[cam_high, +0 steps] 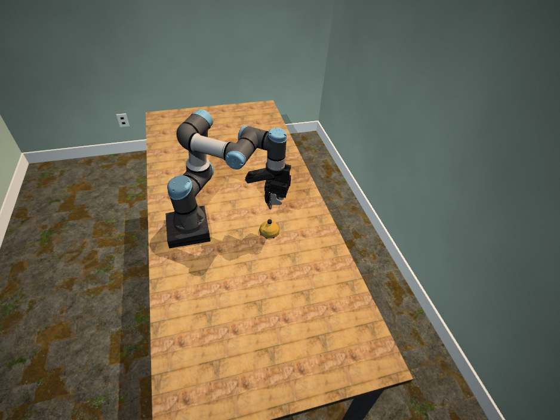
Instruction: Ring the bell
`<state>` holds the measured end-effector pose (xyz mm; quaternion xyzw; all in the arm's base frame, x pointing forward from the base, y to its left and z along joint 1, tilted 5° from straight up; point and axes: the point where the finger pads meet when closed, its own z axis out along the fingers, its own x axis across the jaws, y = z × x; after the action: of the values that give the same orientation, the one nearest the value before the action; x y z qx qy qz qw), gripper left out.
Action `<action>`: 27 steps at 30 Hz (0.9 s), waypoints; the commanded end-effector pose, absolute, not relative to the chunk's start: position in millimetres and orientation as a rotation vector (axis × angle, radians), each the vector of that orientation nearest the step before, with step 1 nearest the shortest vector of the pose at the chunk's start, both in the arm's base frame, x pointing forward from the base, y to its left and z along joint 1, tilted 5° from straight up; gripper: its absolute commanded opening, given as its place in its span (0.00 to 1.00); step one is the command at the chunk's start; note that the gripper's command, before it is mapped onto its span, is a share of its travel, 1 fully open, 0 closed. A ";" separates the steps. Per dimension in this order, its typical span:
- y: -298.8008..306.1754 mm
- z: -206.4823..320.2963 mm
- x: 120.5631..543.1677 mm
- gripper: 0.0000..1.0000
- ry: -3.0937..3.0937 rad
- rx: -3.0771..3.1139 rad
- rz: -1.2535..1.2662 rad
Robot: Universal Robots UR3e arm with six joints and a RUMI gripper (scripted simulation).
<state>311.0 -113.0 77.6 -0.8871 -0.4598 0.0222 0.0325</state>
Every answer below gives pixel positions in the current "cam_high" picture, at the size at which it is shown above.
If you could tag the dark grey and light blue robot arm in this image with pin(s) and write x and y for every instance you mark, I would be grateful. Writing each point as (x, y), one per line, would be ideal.
(192, 134)

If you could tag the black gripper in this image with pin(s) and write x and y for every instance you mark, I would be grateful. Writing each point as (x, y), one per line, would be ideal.
(279, 184)

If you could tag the brass dome bell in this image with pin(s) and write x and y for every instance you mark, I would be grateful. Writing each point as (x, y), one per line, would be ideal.
(269, 229)

